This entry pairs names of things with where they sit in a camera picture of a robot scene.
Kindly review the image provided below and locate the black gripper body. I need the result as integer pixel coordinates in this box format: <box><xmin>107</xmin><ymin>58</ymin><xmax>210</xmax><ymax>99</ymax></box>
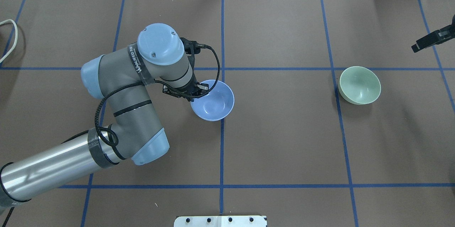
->
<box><xmin>162</xmin><ymin>79</ymin><xmax>204</xmax><ymax>100</ymax></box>

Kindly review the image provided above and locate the blue bowl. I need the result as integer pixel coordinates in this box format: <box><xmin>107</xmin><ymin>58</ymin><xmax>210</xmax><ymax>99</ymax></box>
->
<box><xmin>190</xmin><ymin>79</ymin><xmax>235</xmax><ymax>122</ymax></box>

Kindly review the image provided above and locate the green bowl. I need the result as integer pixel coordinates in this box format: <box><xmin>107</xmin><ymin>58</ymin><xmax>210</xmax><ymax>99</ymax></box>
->
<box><xmin>338</xmin><ymin>66</ymin><xmax>381</xmax><ymax>105</ymax></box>

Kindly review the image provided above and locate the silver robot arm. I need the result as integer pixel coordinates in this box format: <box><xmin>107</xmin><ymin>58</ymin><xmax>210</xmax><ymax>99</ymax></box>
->
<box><xmin>1</xmin><ymin>23</ymin><xmax>215</xmax><ymax>212</ymax></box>

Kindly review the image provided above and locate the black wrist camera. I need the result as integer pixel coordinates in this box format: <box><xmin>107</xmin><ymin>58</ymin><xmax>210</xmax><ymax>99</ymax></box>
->
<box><xmin>180</xmin><ymin>37</ymin><xmax>210</xmax><ymax>55</ymax></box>

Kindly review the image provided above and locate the white camera pillar with base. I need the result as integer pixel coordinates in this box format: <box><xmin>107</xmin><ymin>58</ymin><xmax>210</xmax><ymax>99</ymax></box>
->
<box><xmin>173</xmin><ymin>215</ymin><xmax>268</xmax><ymax>227</ymax></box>

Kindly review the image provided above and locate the white power cable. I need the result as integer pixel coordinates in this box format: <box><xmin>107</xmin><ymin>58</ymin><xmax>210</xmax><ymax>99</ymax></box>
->
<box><xmin>0</xmin><ymin>19</ymin><xmax>18</xmax><ymax>64</ymax></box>

